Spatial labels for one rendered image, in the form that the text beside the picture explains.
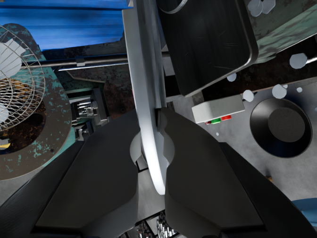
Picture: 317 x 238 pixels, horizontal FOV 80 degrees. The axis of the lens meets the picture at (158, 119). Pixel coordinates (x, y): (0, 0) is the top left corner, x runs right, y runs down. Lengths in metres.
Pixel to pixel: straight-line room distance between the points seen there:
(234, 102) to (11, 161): 1.38
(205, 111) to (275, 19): 0.26
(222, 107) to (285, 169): 0.76
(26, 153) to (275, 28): 1.47
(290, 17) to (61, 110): 1.41
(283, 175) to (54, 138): 1.43
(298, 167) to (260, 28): 0.91
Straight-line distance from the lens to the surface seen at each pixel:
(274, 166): 1.26
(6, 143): 5.76
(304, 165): 1.17
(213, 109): 0.52
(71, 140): 3.24
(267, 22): 0.37
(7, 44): 1.03
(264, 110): 1.15
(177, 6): 0.30
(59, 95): 1.56
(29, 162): 1.54
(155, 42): 0.29
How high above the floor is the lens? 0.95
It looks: 24 degrees down
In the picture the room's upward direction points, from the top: 104 degrees counter-clockwise
